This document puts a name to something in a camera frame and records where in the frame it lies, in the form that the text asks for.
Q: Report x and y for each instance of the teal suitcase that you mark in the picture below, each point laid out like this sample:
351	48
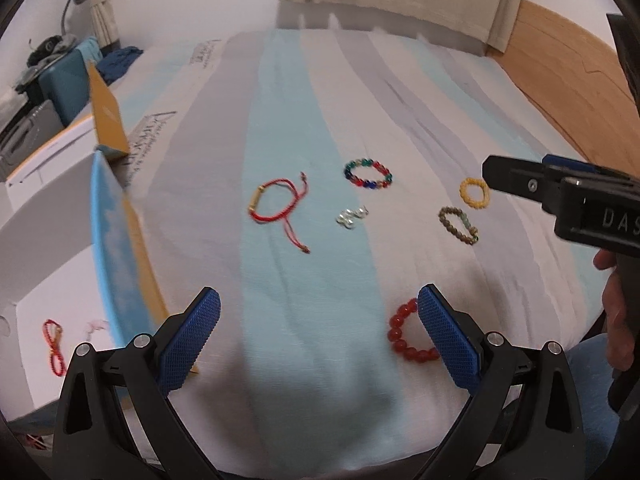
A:
62	87

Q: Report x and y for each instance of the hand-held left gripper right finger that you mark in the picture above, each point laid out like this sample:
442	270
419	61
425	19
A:
447	342

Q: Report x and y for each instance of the white box with yellow lid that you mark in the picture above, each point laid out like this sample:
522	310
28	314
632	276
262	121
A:
50	240

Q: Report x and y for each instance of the wooden headboard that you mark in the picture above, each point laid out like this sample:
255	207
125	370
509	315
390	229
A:
565	70

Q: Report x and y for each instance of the person's right hand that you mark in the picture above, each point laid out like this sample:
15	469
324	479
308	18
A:
617	320

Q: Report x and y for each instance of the dark clothes pile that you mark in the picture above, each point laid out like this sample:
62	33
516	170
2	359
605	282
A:
47	50

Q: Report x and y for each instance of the grey case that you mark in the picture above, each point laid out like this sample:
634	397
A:
22	130

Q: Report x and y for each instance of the person's leg in jeans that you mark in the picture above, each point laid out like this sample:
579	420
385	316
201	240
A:
590	390

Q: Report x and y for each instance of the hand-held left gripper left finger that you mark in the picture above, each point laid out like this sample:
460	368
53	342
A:
192	342

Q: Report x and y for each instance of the narrow beige curtain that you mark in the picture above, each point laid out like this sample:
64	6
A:
102	5

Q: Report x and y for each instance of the black object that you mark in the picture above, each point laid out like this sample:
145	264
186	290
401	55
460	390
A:
625	55

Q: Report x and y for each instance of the blue clothes pile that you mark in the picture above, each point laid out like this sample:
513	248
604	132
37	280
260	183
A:
117	62

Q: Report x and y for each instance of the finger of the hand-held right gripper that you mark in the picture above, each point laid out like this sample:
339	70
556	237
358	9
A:
565	162
515	177

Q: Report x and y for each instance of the striped bed sheet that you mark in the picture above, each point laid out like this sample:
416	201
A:
325	110

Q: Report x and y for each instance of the silver bead jewelry piece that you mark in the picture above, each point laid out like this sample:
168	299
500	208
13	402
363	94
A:
346	219

